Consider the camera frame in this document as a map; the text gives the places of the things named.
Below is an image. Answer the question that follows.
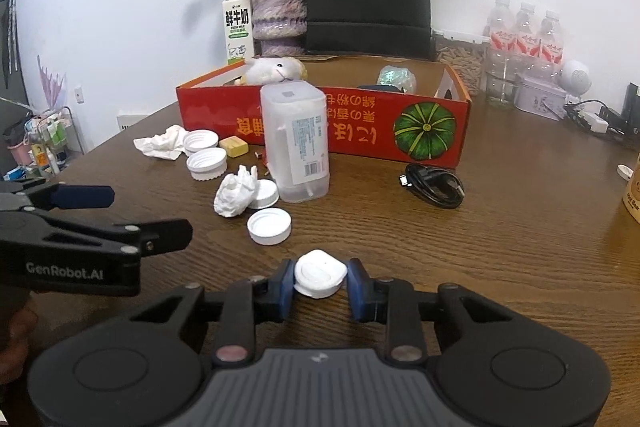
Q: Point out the white and yellow plush toy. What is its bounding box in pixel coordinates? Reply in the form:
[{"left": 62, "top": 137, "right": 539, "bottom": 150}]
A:
[{"left": 235, "top": 56, "right": 308, "bottom": 86}]

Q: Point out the wooden desktop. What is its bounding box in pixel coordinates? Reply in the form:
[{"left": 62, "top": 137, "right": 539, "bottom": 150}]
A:
[{"left": 30, "top": 57, "right": 640, "bottom": 388}]

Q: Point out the white round cap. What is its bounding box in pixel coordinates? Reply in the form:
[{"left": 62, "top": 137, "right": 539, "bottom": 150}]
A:
[
  {"left": 247, "top": 209, "right": 292, "bottom": 247},
  {"left": 182, "top": 130, "right": 220, "bottom": 154},
  {"left": 186, "top": 148, "right": 228, "bottom": 182},
  {"left": 247, "top": 178, "right": 280, "bottom": 210}
]

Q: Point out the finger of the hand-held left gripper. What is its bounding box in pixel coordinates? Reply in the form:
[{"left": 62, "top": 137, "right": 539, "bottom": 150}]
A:
[
  {"left": 0, "top": 209, "right": 193, "bottom": 265},
  {"left": 0, "top": 179, "right": 115, "bottom": 212}
]

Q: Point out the person's left hand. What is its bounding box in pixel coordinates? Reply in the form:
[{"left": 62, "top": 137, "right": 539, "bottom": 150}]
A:
[{"left": 0, "top": 302, "right": 38, "bottom": 378}]

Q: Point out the white rounded square lid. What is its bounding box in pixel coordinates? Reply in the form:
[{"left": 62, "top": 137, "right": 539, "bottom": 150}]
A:
[{"left": 292, "top": 249, "right": 348, "bottom": 299}]

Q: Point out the iridescent glitter bag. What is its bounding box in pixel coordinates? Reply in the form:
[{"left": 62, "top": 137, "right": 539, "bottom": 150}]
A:
[{"left": 376, "top": 65, "right": 417, "bottom": 94}]

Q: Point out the purple textured vase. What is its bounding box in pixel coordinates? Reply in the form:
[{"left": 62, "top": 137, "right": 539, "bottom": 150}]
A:
[{"left": 250, "top": 0, "right": 308, "bottom": 56}]

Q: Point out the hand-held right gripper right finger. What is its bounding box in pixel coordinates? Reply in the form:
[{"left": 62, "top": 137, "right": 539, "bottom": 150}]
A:
[{"left": 347, "top": 257, "right": 516, "bottom": 365}]

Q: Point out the yellow rectangular block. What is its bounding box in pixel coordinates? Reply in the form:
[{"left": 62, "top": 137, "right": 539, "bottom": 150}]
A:
[{"left": 219, "top": 137, "right": 247, "bottom": 158}]

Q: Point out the clear water bottle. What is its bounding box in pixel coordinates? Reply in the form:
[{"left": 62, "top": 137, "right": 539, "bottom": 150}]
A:
[
  {"left": 514, "top": 2, "right": 541, "bottom": 58},
  {"left": 484, "top": 0, "right": 516, "bottom": 52},
  {"left": 537, "top": 10, "right": 566, "bottom": 65}
]

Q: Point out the black upright device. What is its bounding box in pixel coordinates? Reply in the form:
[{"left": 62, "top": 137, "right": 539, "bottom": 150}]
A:
[{"left": 622, "top": 83, "right": 640, "bottom": 142}]

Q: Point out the white charger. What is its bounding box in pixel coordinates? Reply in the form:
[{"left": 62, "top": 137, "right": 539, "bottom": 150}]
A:
[{"left": 575, "top": 109, "right": 610, "bottom": 134}]

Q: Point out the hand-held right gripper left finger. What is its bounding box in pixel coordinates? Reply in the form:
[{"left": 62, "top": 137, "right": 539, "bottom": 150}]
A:
[{"left": 131, "top": 259, "right": 293, "bottom": 367}]

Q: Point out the black cable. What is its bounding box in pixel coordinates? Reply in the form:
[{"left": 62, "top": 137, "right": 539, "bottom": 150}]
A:
[{"left": 400, "top": 162, "right": 466, "bottom": 209}]

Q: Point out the white round device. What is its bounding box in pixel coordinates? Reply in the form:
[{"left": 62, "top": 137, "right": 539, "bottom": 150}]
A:
[{"left": 559, "top": 59, "right": 593, "bottom": 95}]

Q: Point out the clear jar of pellets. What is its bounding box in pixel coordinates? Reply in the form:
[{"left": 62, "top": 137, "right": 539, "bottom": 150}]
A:
[{"left": 431, "top": 28, "right": 491, "bottom": 95}]

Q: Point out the purple wall sticker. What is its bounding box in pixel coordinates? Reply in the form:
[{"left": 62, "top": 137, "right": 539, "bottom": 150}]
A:
[{"left": 37, "top": 54, "right": 68, "bottom": 112}]

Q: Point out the metal storage rack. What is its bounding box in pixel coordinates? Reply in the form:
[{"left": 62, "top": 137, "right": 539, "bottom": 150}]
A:
[{"left": 0, "top": 107, "right": 86, "bottom": 180}]

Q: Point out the green and white milk carton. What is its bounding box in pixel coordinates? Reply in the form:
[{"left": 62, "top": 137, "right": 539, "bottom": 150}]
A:
[{"left": 221, "top": 0, "right": 254, "bottom": 66}]

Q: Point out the white tissue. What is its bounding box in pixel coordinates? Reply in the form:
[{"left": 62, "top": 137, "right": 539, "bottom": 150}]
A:
[{"left": 132, "top": 124, "right": 188, "bottom": 160}]

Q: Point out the clear glass cup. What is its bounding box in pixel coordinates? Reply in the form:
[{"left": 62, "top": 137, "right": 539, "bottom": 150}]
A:
[{"left": 484, "top": 54, "right": 523, "bottom": 109}]

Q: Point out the clear plastic container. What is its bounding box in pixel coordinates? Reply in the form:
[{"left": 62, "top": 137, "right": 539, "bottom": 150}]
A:
[{"left": 259, "top": 82, "right": 332, "bottom": 204}]

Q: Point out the pale tin box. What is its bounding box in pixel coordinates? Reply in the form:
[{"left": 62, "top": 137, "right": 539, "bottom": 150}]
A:
[{"left": 514, "top": 77, "right": 571, "bottom": 122}]

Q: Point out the red cardboard box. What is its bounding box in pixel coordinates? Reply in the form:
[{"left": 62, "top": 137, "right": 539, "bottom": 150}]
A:
[{"left": 175, "top": 57, "right": 472, "bottom": 170}]

